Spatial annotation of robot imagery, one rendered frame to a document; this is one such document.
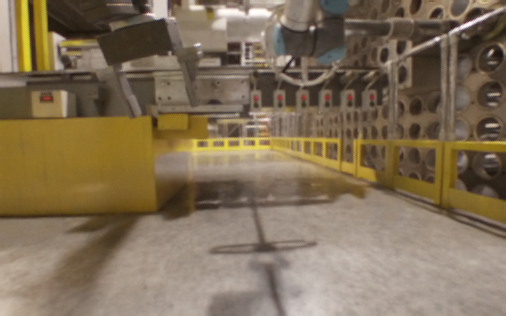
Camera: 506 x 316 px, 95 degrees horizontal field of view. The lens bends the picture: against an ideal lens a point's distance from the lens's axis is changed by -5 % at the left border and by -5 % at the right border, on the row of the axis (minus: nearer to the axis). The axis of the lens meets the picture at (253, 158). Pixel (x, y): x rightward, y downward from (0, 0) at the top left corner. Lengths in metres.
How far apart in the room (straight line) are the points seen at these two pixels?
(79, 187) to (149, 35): 1.44
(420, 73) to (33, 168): 3.17
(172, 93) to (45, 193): 1.04
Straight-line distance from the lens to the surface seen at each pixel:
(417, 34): 2.68
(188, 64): 0.47
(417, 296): 0.87
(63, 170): 1.85
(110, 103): 2.15
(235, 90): 1.91
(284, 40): 0.80
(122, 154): 1.66
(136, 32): 0.48
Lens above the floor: 0.44
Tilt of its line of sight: 5 degrees down
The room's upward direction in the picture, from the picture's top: 1 degrees counter-clockwise
